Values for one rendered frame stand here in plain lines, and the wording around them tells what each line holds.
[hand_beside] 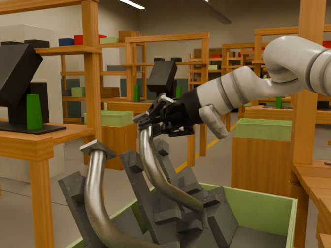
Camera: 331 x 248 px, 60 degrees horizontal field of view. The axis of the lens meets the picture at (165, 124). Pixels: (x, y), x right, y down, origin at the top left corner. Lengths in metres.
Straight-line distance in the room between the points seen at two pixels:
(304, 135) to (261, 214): 0.70
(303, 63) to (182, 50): 11.70
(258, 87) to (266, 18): 11.00
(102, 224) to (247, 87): 0.35
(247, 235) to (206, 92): 0.50
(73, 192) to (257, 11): 11.31
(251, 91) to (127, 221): 0.35
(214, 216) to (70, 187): 0.44
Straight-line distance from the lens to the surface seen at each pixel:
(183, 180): 0.82
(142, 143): 0.61
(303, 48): 0.53
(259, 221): 0.96
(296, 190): 1.63
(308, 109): 1.54
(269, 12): 11.58
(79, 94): 6.98
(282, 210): 0.93
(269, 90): 0.57
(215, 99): 0.56
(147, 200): 0.66
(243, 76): 0.56
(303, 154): 1.57
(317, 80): 0.48
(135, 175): 0.65
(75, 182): 0.52
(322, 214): 1.11
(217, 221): 0.84
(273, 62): 0.54
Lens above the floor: 1.30
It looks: 9 degrees down
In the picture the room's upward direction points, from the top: straight up
